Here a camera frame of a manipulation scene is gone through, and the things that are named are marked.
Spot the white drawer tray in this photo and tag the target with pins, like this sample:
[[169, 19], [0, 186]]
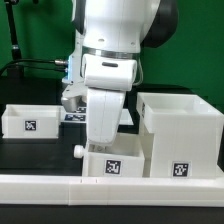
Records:
[[31, 121], [125, 158]]

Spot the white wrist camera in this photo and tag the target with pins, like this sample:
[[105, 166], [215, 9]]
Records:
[[107, 73]]

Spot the white drawer cabinet box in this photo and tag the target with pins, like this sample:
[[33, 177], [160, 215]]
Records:
[[186, 134]]

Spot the black camera stand pole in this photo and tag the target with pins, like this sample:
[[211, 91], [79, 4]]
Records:
[[15, 71]]

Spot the white fiducial marker plate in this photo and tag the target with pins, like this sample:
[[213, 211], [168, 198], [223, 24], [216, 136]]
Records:
[[80, 116]]

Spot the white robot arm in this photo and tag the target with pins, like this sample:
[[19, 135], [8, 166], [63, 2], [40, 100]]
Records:
[[115, 29]]

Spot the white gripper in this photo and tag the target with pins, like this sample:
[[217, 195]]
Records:
[[110, 104]]

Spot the white front drawer tray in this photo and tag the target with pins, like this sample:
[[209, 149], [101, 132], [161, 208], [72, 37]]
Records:
[[125, 158]]

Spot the white rear drawer tray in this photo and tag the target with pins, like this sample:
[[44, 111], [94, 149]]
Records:
[[31, 121]]

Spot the white L-shaped border fence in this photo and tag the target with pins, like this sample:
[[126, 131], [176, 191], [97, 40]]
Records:
[[28, 187]]

